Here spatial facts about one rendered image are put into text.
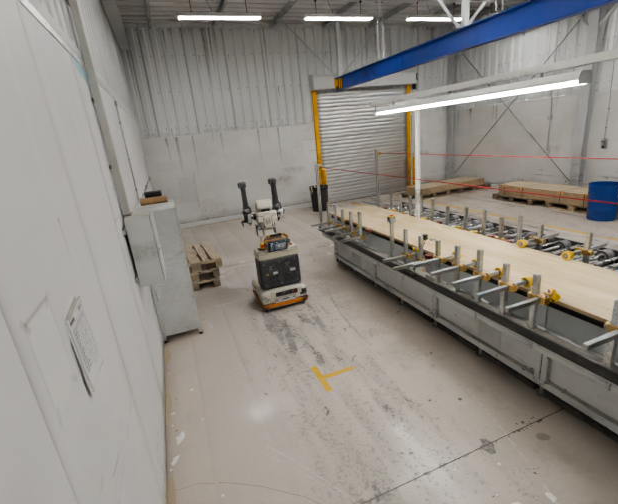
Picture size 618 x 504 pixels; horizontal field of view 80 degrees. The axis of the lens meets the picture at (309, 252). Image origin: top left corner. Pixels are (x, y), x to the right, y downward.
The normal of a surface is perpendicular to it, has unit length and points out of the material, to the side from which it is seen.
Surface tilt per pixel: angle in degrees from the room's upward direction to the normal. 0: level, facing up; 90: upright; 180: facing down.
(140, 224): 90
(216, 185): 90
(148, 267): 90
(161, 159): 90
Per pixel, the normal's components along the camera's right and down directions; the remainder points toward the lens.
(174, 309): 0.36, 0.25
